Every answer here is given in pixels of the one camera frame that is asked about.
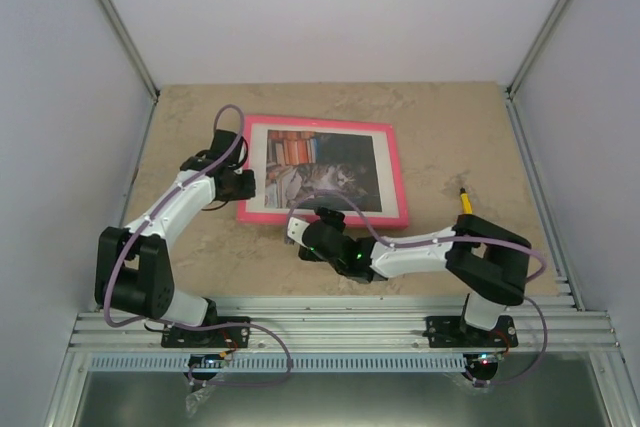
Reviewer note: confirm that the yellow black pen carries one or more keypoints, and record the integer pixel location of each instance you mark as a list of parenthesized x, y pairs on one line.
[(465, 201)]

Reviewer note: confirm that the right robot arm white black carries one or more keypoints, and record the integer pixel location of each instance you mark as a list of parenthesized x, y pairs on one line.
[(490, 260)]

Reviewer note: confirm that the aluminium corner post left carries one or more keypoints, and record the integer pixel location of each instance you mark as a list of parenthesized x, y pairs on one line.
[(123, 36)]

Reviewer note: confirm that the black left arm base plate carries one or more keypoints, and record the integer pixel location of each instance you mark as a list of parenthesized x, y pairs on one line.
[(229, 338)]

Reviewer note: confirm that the pink picture frame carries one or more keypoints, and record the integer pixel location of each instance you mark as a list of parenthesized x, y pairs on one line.
[(395, 172)]

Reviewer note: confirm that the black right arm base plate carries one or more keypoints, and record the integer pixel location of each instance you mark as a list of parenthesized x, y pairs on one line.
[(452, 332)]

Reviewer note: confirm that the grey slotted cable duct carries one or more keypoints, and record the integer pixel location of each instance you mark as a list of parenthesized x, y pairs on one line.
[(275, 363)]

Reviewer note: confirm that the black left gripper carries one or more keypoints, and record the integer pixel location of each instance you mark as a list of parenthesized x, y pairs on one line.
[(249, 188)]

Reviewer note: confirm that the aluminium side rail right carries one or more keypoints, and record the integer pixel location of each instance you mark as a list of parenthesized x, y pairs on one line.
[(562, 264)]

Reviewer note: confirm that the metal sheet front panel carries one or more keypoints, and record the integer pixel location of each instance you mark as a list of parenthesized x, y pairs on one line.
[(567, 389)]

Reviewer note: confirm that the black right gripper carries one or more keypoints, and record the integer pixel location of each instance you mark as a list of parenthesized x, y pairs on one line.
[(331, 217)]

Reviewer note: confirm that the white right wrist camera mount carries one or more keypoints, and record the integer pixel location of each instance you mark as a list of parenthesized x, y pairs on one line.
[(295, 229)]

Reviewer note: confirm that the aluminium corner post right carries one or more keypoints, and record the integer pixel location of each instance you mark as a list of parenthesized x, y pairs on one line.
[(543, 36)]

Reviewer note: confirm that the aluminium corner post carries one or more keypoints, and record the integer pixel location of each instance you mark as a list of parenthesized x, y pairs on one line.
[(123, 36), (543, 36)]

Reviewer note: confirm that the aluminium rail front beam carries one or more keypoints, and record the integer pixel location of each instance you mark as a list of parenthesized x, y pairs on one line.
[(367, 324)]

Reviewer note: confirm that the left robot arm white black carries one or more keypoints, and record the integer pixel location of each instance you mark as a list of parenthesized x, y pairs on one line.
[(133, 271)]

